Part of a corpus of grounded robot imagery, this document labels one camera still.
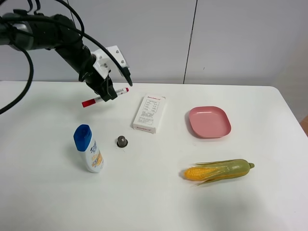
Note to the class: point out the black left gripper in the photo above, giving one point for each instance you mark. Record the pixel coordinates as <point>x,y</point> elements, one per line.
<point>103,87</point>

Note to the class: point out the toy corn cob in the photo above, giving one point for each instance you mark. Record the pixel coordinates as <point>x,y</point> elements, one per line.
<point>209,172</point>

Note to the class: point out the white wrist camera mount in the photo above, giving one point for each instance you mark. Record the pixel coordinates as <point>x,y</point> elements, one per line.
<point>103,63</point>

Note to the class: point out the pink square plate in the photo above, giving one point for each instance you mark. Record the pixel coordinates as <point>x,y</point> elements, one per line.
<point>209,122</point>

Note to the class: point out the red and white marker pen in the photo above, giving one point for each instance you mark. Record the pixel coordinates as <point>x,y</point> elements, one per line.
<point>99,99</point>

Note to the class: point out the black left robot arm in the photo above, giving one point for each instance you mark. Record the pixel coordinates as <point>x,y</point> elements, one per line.
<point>36,35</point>

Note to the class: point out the dark coffee capsule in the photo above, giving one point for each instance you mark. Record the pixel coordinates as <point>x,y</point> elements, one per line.
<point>122,142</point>

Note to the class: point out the white cardboard box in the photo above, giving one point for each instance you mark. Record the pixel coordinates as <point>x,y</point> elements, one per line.
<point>149,114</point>

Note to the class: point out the blue-capped white lotion bottle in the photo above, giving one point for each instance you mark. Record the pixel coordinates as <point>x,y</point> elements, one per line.
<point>88,148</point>

